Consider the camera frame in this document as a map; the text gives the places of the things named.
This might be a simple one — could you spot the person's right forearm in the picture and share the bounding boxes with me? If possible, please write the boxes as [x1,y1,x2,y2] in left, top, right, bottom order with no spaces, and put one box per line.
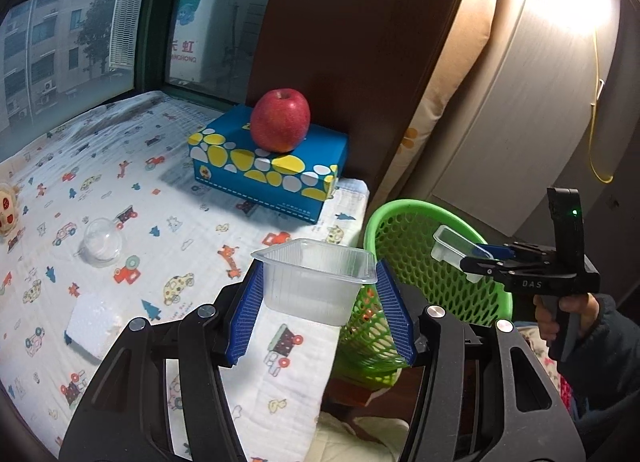
[555,293,640,425]

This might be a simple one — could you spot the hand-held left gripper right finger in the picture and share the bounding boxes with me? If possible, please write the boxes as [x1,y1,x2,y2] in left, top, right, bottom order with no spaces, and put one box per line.
[376,259,586,462]

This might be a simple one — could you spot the small clear plastic tray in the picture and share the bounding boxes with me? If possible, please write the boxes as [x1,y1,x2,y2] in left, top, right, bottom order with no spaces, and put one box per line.
[431,225,484,266]

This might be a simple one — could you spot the tree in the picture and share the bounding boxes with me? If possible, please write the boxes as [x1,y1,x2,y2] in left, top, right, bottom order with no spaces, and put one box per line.
[77,0,120,77]

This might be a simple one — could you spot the clear plastic dome lid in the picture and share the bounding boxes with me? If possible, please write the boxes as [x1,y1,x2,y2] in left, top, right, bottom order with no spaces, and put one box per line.
[82,217,124,268]

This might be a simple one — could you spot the cream bedding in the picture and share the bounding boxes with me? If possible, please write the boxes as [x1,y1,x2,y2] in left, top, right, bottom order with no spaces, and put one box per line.
[307,412,418,462]

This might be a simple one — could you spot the blue spotted tissue box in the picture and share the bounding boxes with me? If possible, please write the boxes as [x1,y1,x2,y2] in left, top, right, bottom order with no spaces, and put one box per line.
[187,103,349,226]

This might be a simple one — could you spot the green window frame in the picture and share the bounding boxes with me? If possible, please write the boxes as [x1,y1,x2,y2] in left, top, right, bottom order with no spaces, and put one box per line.
[0,0,291,110]

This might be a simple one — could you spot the green plastic basket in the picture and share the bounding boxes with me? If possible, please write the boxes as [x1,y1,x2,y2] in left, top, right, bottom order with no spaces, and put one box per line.
[332,199,514,388]

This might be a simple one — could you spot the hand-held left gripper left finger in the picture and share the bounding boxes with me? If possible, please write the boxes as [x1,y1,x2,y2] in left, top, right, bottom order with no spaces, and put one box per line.
[60,262,267,462]

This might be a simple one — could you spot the large clear plastic tray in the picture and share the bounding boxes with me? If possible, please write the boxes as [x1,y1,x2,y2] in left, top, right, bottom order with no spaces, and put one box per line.
[250,238,378,328]

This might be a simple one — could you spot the grey louvred outdoor unit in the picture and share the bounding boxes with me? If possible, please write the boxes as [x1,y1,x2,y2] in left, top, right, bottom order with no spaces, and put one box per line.
[107,0,146,72]

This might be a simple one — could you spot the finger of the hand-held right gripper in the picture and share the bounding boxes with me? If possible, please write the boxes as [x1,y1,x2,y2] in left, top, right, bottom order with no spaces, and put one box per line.
[462,256,506,276]
[472,242,551,268]

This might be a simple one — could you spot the white printed outdoor unit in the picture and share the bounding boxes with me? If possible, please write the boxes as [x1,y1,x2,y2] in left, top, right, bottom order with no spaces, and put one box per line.
[169,0,276,89]

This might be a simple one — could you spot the cream round toy, red dots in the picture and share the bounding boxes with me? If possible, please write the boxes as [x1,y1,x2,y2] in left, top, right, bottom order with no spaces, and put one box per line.
[0,181,24,239]

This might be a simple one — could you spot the brown wooden headboard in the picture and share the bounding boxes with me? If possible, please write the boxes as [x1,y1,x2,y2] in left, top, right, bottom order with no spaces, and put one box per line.
[246,0,482,265]

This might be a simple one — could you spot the person's right hand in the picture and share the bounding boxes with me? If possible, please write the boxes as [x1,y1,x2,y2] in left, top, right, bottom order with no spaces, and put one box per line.
[534,292,600,344]

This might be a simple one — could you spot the red apple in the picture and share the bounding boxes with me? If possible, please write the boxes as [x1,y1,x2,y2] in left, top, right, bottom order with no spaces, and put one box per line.
[250,88,311,153]

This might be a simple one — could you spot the yellow cable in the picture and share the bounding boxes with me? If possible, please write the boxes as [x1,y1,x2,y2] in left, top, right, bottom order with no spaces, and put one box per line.
[586,25,616,184]

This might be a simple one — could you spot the apartment building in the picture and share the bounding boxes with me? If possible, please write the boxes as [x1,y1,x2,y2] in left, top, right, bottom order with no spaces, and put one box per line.
[0,0,118,135]

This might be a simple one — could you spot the white foam block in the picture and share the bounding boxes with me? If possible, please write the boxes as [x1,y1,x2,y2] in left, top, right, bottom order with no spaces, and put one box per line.
[65,295,124,361]

